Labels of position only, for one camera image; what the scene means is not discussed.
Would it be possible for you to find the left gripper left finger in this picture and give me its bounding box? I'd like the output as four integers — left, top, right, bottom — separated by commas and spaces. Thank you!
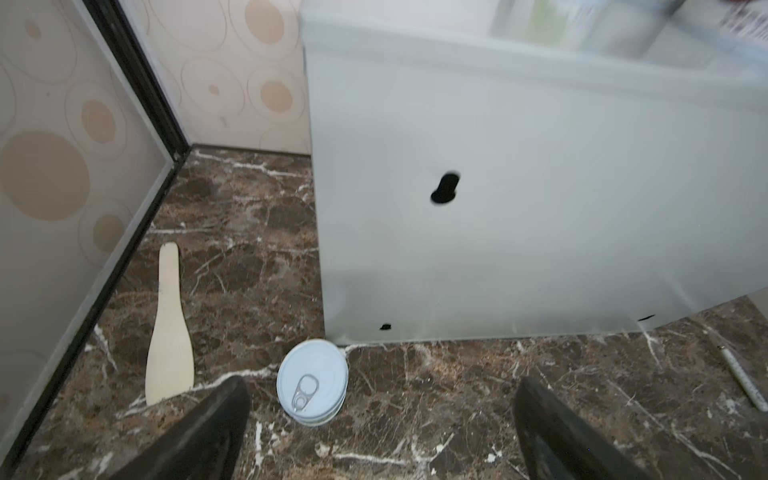
112, 376, 251, 479

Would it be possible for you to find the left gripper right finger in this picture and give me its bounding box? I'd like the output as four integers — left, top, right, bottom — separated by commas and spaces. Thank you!
514, 377, 651, 479

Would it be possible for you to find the green can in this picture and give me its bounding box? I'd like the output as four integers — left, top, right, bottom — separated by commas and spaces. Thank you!
491, 0, 681, 58
276, 339, 349, 427

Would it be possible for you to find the wooden spatula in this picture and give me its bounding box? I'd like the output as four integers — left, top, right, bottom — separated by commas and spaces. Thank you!
145, 242, 195, 406

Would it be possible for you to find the grey metal cabinet box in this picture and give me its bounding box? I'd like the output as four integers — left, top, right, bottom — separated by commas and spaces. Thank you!
300, 1, 767, 345

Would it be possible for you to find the white handled fork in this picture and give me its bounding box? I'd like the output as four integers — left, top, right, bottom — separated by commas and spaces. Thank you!
718, 346, 768, 413

